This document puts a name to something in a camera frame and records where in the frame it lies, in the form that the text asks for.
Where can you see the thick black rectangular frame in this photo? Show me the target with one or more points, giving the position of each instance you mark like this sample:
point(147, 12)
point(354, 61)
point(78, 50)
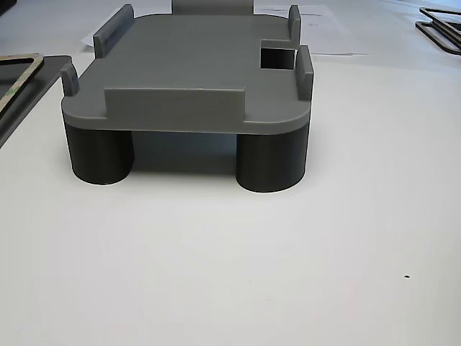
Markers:
point(437, 39)

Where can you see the white printed paper sheet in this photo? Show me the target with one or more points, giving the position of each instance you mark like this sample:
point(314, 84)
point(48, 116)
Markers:
point(335, 32)

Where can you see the thin black rectangular frame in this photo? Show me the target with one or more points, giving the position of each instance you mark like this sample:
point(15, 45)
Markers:
point(427, 15)

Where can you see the grey holder with black legs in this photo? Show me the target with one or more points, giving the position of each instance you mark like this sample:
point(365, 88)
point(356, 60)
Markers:
point(187, 54)

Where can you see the dark grey flat plate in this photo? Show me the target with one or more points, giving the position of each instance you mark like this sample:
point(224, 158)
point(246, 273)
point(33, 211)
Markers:
point(45, 77)

